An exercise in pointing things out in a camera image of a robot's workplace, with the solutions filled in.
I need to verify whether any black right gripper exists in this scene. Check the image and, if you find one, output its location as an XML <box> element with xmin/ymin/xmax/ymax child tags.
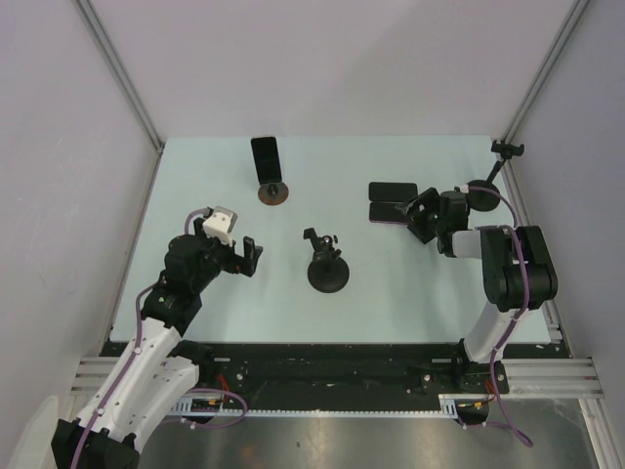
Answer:
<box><xmin>396</xmin><ymin>187</ymin><xmax>446</xmax><ymax>244</ymax></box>

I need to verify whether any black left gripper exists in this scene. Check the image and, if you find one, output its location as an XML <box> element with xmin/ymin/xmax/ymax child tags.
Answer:
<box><xmin>191</xmin><ymin>218</ymin><xmax>262</xmax><ymax>292</ymax></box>

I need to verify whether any black smartphone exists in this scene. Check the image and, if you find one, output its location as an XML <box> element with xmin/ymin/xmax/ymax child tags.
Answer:
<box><xmin>368</xmin><ymin>182</ymin><xmax>418</xmax><ymax>203</ymax></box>

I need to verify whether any purple smartphone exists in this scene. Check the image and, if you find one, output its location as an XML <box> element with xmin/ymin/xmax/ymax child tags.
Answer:
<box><xmin>368</xmin><ymin>201</ymin><xmax>408</xmax><ymax>225</ymax></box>

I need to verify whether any black phone stand round base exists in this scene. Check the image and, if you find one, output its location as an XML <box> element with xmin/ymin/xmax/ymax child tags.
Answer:
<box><xmin>467</xmin><ymin>141</ymin><xmax>525</xmax><ymax>212</ymax></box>

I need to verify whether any black ball-joint phone stand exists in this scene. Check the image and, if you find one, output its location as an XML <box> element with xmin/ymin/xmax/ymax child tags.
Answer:
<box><xmin>303</xmin><ymin>228</ymin><xmax>350</xmax><ymax>293</ymax></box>

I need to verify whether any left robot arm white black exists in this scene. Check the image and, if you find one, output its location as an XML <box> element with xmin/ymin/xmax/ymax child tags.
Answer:
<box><xmin>51</xmin><ymin>207</ymin><xmax>263</xmax><ymax>468</ymax></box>

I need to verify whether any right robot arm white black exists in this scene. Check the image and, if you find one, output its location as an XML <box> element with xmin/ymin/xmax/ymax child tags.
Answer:
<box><xmin>396</xmin><ymin>184</ymin><xmax>559</xmax><ymax>392</ymax></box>

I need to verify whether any wooden base phone stand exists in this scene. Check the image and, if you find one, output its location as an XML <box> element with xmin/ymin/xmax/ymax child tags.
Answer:
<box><xmin>258</xmin><ymin>182</ymin><xmax>289</xmax><ymax>206</ymax></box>

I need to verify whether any dark glossy smartphone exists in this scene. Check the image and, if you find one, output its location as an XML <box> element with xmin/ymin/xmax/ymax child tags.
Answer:
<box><xmin>251</xmin><ymin>136</ymin><xmax>282</xmax><ymax>185</ymax></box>

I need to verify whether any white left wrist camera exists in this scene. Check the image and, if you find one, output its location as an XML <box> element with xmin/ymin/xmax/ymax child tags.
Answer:
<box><xmin>202</xmin><ymin>206</ymin><xmax>238</xmax><ymax>247</ymax></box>

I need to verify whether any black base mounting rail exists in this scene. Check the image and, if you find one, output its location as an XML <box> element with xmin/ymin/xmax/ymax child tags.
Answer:
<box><xmin>165</xmin><ymin>341</ymin><xmax>510</xmax><ymax>410</ymax></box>

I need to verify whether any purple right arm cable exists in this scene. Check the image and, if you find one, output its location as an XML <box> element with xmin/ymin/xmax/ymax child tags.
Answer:
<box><xmin>456</xmin><ymin>183</ymin><xmax>536</xmax><ymax>448</ymax></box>

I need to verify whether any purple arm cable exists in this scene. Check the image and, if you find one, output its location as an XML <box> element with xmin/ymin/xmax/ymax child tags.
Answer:
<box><xmin>70</xmin><ymin>207</ymin><xmax>250</xmax><ymax>469</ymax></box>
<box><xmin>456</xmin><ymin>183</ymin><xmax>536</xmax><ymax>448</ymax></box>

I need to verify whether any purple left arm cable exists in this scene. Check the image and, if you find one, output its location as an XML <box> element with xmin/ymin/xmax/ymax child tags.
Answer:
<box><xmin>70</xmin><ymin>207</ymin><xmax>250</xmax><ymax>469</ymax></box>

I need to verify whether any white slotted cable duct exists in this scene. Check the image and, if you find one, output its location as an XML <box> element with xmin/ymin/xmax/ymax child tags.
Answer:
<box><xmin>167</xmin><ymin>395</ymin><xmax>490</xmax><ymax>420</ymax></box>

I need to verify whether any aluminium frame post right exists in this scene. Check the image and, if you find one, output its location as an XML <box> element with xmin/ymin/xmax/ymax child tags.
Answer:
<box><xmin>500</xmin><ymin>0</ymin><xmax>594</xmax><ymax>143</ymax></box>

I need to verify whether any aluminium frame post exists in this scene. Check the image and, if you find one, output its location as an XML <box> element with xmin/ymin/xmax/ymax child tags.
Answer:
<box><xmin>500</xmin><ymin>0</ymin><xmax>594</xmax><ymax>143</ymax></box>
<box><xmin>72</xmin><ymin>0</ymin><xmax>164</xmax><ymax>154</ymax></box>

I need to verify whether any aluminium frame post left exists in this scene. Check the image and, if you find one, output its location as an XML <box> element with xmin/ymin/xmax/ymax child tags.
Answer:
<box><xmin>72</xmin><ymin>0</ymin><xmax>164</xmax><ymax>154</ymax></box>

